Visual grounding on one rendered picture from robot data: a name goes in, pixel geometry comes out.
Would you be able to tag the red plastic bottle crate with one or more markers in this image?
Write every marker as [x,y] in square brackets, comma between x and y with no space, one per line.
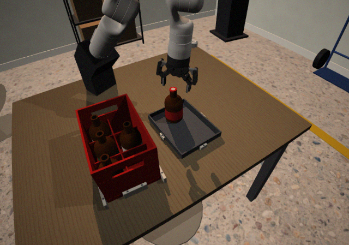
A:
[141,161]

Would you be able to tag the brown glass bottle with red label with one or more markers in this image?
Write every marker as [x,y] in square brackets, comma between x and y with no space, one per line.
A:
[173,106]

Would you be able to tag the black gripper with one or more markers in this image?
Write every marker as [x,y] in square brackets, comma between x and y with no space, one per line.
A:
[175,68]

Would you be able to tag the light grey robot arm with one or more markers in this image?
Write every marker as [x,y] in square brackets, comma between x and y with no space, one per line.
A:
[119,15]

